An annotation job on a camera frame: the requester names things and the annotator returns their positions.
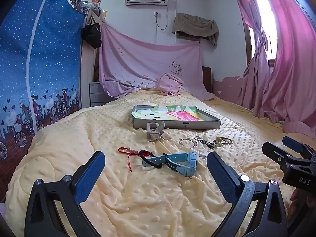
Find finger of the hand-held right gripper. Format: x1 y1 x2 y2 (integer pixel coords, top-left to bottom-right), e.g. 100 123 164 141
283 136 316 158
262 142 300 169

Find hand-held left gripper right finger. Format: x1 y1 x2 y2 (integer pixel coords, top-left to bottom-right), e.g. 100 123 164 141
206 151 288 237

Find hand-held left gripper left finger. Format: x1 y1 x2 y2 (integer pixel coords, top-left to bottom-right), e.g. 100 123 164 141
25 150 106 237

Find light blue wrist watch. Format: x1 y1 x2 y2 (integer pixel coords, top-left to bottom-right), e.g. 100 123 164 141
142 151 199 177

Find key ring with bead chain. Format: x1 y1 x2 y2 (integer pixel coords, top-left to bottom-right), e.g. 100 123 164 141
194 135 215 150

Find red string bracelet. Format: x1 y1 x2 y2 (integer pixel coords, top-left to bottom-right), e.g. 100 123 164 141
118 147 151 173

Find silver bangle rings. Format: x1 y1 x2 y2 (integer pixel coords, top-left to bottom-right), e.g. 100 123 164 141
179 138 198 149

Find black braided hair tie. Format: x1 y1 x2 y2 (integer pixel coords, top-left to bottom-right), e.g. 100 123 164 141
142 153 171 169

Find grey hair claw clip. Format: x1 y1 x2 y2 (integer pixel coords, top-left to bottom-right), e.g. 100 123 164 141
146 121 165 142

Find grey shallow tray box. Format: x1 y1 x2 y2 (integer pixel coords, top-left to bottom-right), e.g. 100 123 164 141
131 105 221 130

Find person's right hand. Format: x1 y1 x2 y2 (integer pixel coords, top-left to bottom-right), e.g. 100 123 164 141
289 189 301 219

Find yellow dotted blanket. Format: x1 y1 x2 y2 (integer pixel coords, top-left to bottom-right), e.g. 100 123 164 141
5 89 316 237

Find grey drawer cabinet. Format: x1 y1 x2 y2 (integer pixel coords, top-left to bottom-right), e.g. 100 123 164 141
89 81 109 107

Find colourful painted paper sheet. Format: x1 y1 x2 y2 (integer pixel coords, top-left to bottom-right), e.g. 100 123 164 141
132 106 205 122

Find brown wooden headboard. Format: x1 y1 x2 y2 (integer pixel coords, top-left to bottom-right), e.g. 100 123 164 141
202 66 213 93

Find wooden wardrobe side panel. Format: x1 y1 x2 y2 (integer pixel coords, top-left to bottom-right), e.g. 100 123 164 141
79 39 99 109

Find pink crumpled towel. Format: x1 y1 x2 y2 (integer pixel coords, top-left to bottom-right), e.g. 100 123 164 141
158 73 185 96

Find pink hanging sheet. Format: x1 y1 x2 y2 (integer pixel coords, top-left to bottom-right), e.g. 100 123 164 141
98 24 216 101

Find blue printed wardrobe cloth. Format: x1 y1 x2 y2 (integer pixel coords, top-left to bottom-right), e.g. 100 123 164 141
0 0 87 165

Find bright window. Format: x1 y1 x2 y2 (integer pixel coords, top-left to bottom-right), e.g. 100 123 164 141
249 0 280 66

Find black hanging bag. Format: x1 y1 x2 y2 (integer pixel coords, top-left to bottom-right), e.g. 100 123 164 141
81 22 102 49

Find olive hanging cloth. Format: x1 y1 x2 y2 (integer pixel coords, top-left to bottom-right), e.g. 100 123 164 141
172 13 220 47

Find clutter pile on wardrobe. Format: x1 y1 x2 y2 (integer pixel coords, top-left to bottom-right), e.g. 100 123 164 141
83 0 108 25

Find black power cable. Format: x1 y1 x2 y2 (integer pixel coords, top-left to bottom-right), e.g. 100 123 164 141
155 5 170 30

